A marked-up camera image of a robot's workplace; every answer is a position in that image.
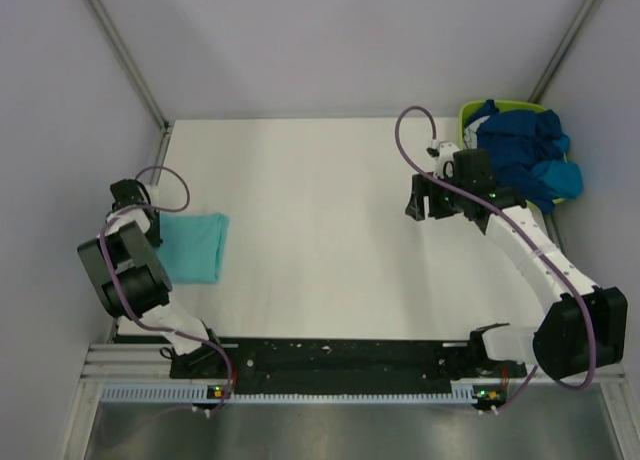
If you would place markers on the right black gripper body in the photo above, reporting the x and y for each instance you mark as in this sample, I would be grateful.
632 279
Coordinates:
442 202

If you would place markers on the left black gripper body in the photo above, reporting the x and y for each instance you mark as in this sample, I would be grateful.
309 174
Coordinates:
154 231

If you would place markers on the teal t shirt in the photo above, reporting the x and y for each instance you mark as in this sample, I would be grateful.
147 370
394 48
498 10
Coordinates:
193 247

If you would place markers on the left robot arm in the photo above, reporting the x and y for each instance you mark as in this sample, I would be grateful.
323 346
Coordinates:
129 278

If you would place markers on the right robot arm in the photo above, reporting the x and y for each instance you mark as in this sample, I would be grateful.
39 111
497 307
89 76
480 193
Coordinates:
583 325

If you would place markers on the dark blue t shirt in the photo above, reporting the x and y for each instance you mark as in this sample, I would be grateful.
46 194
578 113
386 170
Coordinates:
515 145

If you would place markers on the green plastic bin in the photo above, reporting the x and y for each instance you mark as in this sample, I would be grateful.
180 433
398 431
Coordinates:
466 120

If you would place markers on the light blue t shirt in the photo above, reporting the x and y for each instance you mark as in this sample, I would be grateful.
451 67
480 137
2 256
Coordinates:
556 177

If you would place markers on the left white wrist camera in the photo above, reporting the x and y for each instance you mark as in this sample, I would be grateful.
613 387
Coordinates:
151 194

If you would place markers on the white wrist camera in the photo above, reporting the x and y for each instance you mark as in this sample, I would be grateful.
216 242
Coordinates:
443 155
151 194

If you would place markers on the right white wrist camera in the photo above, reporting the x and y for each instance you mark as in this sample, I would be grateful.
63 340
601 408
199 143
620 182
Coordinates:
443 155

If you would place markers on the right aluminium frame post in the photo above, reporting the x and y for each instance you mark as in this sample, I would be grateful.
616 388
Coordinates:
579 23

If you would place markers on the aluminium frame post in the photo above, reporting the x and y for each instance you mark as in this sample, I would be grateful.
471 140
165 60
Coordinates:
127 62
579 23

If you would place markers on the grey slotted cable duct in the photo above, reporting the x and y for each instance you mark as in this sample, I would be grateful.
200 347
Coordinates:
211 396

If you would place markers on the left aluminium frame post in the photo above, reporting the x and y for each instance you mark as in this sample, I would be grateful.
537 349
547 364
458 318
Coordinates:
127 62

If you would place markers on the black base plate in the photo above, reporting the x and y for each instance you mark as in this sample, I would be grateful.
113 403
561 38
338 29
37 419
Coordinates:
336 367

